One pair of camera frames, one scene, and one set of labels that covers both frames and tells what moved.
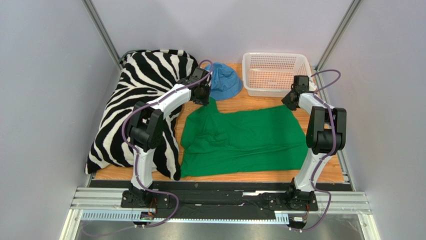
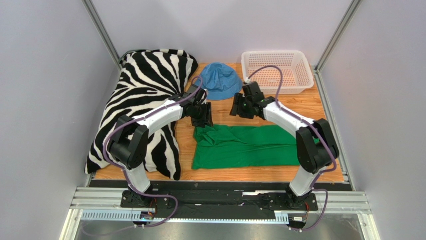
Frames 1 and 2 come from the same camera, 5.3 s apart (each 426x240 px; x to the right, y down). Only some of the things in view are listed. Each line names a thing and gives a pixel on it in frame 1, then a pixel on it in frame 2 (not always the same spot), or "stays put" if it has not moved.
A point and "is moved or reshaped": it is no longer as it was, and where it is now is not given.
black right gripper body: (288, 99) → (237, 107)
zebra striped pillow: (143, 75) stays put
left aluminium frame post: (90, 8) stays put
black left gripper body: (204, 96) → (201, 114)
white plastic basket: (271, 74) stays put
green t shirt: (216, 142) is moved or reshaped
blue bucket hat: (225, 82) stays put
